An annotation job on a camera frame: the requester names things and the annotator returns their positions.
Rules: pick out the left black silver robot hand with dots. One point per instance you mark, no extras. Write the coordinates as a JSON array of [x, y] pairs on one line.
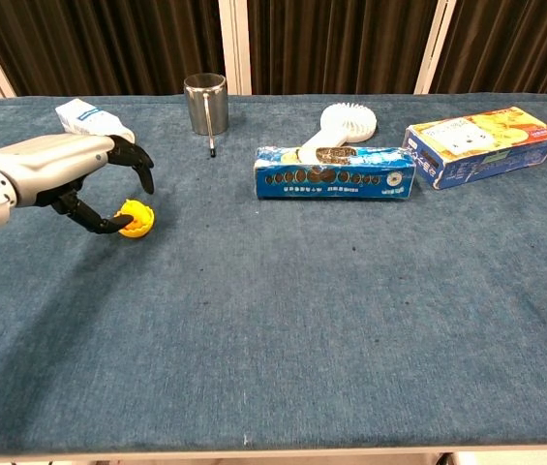
[[50, 160]]

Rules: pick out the yellow round disc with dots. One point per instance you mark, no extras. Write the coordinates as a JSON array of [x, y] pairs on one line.
[[140, 213]]

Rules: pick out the white blue tube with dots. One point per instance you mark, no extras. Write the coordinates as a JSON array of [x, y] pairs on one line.
[[84, 118]]

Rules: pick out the black curtain panel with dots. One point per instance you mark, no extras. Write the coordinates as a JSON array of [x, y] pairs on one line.
[[108, 43], [515, 43], [336, 43]]

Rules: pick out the blue cookie box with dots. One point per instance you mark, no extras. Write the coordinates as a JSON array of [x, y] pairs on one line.
[[336, 184]]

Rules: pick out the blue table cloth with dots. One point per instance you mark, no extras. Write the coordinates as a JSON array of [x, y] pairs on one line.
[[302, 315]]

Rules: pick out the white handheld fan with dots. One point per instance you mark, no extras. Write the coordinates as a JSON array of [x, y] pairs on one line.
[[350, 123]]

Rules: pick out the orange cookie box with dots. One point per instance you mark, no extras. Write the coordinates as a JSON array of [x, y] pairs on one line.
[[486, 155]]

